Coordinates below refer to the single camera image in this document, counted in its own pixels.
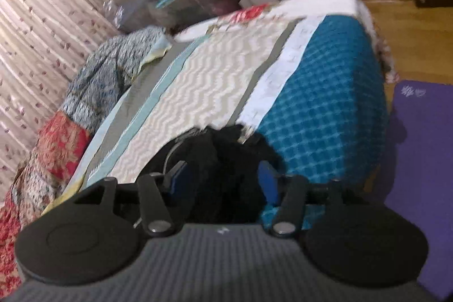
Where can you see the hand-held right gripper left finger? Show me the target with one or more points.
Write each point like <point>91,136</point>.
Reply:
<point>178,177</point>

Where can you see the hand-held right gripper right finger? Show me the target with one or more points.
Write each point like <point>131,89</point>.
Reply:
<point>266,178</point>

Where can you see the black pants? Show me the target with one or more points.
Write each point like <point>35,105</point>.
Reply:
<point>219,171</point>

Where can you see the teal checkered blanket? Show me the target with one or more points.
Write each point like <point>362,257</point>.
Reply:
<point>318,96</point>

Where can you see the bed with chevron quilt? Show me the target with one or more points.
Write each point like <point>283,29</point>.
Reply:
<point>226,75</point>

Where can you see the grey patterned garment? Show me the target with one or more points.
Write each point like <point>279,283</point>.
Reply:
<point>106,75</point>

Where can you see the red floral quilt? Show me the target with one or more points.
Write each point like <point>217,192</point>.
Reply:
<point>39,174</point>

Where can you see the purple yoga mat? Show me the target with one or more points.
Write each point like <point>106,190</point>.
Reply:
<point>421,181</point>

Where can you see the patterned beige curtain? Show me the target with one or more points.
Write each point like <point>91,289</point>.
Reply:
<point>42,40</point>

